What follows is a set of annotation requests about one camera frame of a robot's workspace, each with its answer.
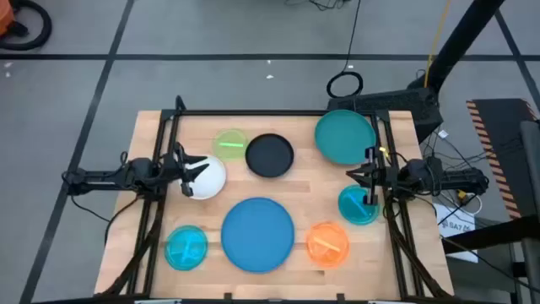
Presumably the black crossbeam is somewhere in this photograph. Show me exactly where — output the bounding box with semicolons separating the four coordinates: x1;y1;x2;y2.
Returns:
441;214;540;255

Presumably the hazard striped black platform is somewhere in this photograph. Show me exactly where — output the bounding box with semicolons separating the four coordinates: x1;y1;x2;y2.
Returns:
465;97;540;221

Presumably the large teal plastic plate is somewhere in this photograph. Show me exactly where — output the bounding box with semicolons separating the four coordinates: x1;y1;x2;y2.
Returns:
314;109;377;166

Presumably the black vacuum hose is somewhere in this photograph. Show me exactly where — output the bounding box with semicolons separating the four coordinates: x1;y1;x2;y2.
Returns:
0;0;53;52

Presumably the large blue plastic plate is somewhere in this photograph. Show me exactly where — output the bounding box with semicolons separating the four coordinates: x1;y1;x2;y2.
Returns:
220;197;296;274

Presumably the black plastic plate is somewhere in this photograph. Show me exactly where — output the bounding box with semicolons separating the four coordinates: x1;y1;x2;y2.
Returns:
245;133;295;179

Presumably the small green translucent plate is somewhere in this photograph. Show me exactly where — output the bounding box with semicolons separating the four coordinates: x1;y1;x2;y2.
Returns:
212;128;249;162

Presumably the white plastic plate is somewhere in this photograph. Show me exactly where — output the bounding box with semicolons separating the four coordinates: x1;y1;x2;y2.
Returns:
179;154;228;201

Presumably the black aluminium table frame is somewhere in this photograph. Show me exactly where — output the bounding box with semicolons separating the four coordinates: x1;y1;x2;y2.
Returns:
94;95;456;301

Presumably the small cyan translucent plate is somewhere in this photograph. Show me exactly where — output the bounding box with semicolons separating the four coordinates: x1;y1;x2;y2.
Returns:
337;183;381;226
164;225;209;272

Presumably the thick black pole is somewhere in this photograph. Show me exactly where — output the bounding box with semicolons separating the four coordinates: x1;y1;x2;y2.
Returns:
424;0;506;93

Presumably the grey metal post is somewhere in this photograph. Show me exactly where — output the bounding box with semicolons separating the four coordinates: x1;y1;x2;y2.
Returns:
519;119;540;304

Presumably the black perforated box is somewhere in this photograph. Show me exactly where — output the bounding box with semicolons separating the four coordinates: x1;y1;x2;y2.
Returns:
327;87;445;133

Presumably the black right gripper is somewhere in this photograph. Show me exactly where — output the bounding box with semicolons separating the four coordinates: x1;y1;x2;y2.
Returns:
345;145;397;208

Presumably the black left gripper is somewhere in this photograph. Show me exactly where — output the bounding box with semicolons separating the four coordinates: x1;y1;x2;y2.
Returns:
162;142;211;198

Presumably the white printed paper sheet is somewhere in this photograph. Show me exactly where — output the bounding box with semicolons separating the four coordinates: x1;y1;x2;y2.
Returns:
433;201;481;263

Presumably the yellow cable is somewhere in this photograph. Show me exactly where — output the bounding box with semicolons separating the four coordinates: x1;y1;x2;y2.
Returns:
423;0;453;89

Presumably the orange vacuum cleaner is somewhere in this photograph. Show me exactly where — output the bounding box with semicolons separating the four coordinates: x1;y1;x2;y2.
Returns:
0;0;16;37

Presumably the small orange translucent plate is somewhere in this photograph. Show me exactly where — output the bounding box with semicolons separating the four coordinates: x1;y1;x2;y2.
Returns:
305;220;351;269

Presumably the black cable with coil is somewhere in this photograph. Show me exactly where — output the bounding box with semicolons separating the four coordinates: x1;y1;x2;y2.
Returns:
326;0;365;100

